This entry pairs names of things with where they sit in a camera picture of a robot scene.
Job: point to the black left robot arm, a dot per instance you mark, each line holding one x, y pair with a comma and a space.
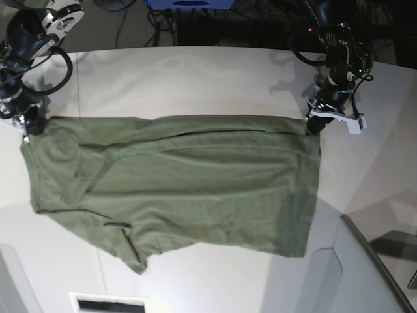
348, 61

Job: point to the blue box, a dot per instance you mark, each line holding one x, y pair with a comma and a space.
189, 4

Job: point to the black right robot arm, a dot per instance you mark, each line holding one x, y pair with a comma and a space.
37, 28

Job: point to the green t-shirt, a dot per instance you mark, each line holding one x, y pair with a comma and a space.
135, 188

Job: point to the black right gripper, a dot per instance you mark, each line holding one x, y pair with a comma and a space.
31, 108

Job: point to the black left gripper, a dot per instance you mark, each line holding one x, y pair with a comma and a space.
331, 94

